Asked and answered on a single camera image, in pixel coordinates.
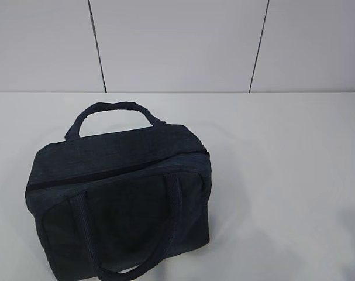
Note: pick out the navy blue lunch bag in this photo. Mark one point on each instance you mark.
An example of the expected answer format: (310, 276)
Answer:
(114, 205)

